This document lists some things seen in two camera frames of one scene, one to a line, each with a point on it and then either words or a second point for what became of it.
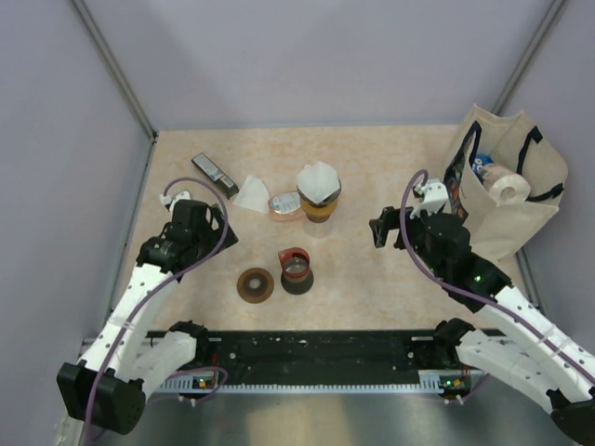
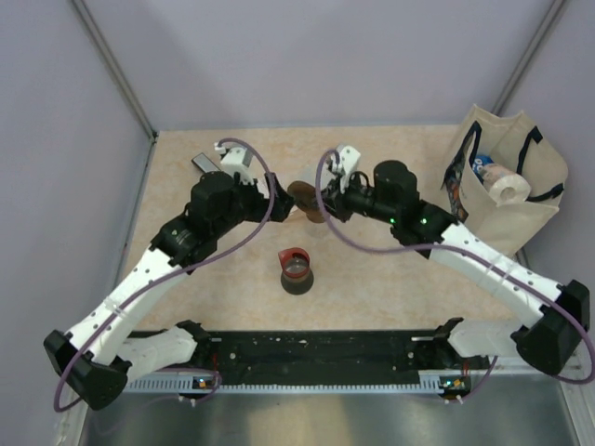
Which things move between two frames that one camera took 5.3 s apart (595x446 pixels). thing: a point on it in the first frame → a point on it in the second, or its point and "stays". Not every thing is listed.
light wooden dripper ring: x=319 y=215 stays
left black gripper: x=215 y=234 → x=261 y=203
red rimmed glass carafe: x=297 y=277 stays
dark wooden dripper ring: x=255 y=285 → x=305 y=197
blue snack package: x=481 y=160 stays
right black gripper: x=390 y=219 → x=334 y=201
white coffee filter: x=318 y=181 stays
